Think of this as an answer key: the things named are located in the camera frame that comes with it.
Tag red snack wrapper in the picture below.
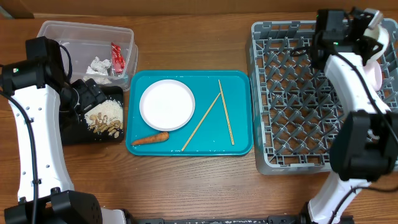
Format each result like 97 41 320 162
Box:
111 42 126 76

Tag teal serving tray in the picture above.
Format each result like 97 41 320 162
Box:
125 70 253 156

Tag white tissue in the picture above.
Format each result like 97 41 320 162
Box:
90 57 111 76

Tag white plate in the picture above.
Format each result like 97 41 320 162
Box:
139 79 195 131

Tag white bowl with food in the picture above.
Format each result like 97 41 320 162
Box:
364 25 389 61

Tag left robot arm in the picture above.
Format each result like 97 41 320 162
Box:
1 36 134 223

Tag black tray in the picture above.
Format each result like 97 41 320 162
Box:
60 86 125 146

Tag wooden chopstick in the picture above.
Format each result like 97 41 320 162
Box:
181 93 221 152
218 80 235 146

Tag rice and peanuts pile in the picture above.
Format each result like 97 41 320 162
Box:
84 100 124 139

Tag white napkin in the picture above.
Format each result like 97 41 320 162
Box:
83 66 111 85

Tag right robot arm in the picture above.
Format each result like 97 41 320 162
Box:
303 8 397 223

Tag orange carrot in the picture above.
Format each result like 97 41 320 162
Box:
131 132 169 146

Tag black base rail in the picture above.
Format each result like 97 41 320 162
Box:
133 215 311 224

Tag white upturned bowl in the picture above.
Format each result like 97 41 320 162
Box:
364 60 382 91

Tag grey dishwasher rack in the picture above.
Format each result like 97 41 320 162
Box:
245 17 398 175

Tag clear plastic waste bin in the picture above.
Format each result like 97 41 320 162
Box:
37 21 138 91

